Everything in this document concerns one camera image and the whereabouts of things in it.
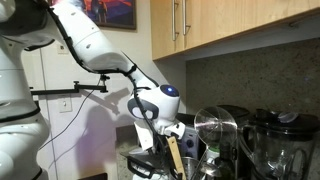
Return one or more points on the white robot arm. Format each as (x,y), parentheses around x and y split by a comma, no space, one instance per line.
(33,24)

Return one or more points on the wooden upper cabinets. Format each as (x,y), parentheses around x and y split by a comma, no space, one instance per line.
(178,26)

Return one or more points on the wooden spatula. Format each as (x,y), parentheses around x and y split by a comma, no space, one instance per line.
(172,143)

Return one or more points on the steel perforated utensil holder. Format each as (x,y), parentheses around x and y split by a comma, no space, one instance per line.
(190,165)

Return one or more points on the framed colourful picture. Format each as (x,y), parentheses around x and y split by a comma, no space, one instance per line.
(104,13)

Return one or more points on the white crumpled towel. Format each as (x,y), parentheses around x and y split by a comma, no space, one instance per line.
(149,176)

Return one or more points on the black steel coffee maker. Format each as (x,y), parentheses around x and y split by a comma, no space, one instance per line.
(241,162)

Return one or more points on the black glass blender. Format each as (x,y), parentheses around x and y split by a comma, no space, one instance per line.
(279,144)

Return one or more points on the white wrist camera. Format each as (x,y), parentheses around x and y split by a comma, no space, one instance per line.
(145,135)

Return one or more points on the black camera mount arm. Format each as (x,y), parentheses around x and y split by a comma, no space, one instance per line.
(101,87)

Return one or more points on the white light switch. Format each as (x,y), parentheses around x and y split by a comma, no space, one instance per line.
(64,104)

